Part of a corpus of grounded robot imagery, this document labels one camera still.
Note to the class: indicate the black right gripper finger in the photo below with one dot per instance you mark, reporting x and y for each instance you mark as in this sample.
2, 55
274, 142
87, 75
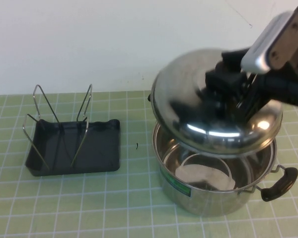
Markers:
223, 75
233, 57

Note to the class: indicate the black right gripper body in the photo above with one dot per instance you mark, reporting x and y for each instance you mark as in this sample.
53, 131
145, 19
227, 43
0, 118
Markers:
270, 89

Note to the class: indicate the steel pot lid black knob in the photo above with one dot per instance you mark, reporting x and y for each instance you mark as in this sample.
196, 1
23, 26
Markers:
178, 104

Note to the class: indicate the small black debris speck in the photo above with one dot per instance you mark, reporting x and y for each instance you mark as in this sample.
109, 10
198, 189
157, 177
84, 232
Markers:
137, 146

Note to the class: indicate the green checked tablecloth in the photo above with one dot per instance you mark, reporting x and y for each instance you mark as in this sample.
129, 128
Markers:
114, 198

